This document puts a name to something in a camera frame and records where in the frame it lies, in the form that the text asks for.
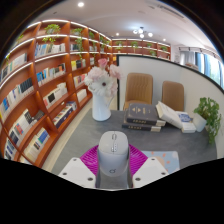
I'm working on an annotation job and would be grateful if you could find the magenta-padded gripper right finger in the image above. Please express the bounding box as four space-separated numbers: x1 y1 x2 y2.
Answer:
127 143 170 189

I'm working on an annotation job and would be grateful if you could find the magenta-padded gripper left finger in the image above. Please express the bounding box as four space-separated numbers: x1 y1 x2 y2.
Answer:
57 143 101 190

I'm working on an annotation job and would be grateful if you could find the light grey computer mouse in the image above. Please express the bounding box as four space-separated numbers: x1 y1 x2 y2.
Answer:
96 130 131 178

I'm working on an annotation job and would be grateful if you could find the thin dark hardcover book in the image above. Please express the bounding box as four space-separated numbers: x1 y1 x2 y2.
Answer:
121 122 162 133

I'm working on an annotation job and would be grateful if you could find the thick dark hardcover book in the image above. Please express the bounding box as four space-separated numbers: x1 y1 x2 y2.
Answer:
123 102 167 127

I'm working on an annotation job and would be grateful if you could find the white leaning book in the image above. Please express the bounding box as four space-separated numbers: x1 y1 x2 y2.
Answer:
155 100 185 130

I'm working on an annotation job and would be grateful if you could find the white blue flat book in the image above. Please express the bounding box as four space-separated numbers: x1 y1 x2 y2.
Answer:
176 111 198 134

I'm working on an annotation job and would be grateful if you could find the white ceramic vase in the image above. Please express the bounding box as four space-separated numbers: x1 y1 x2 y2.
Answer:
91 93 113 122

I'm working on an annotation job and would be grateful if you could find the tan upholstered chair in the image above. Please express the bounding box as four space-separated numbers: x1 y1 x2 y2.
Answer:
161 80 185 113
123 72 154 111

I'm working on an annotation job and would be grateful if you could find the green plant in white pot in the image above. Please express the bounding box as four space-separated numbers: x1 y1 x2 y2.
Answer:
192 96 223 145

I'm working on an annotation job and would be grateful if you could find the orange wooden bookshelf unit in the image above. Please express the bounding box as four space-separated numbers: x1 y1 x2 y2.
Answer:
0 18 173 168

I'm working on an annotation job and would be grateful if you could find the pink white flower bouquet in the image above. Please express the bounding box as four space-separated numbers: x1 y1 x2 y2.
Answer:
83 58 122 99

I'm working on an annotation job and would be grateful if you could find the window with vertical frames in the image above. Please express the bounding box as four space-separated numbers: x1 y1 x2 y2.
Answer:
179 47 224 88

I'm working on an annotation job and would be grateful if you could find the round ceiling lights cluster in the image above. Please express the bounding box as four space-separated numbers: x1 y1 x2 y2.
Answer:
132 26 154 39

